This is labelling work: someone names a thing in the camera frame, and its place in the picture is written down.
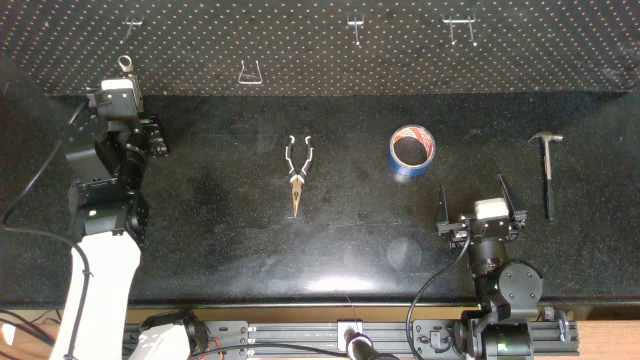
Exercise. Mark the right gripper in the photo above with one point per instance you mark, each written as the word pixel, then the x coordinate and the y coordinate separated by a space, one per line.
pixel 492 229

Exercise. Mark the black and white pliers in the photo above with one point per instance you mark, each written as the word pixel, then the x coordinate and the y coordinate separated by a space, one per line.
pixel 297 195

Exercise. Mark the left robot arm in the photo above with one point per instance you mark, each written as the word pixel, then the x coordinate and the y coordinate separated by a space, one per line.
pixel 107 270

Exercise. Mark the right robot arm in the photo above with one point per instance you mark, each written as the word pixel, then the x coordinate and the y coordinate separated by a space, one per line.
pixel 517 287

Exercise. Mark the black pegboard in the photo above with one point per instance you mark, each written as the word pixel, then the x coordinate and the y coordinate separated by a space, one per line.
pixel 320 60

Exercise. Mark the roll of blue tape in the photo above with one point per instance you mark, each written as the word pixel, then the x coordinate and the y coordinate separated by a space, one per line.
pixel 400 167

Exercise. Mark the hammer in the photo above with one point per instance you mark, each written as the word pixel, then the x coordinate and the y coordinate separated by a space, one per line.
pixel 548 165

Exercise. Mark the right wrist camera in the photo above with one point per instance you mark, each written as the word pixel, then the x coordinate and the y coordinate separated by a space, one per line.
pixel 491 208

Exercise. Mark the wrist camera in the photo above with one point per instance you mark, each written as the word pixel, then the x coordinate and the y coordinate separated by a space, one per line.
pixel 118 85
pixel 491 208

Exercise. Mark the mounting rail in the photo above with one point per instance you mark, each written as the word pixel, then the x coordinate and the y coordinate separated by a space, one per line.
pixel 300 335

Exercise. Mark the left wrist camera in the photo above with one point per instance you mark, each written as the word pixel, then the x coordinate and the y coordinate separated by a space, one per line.
pixel 118 85

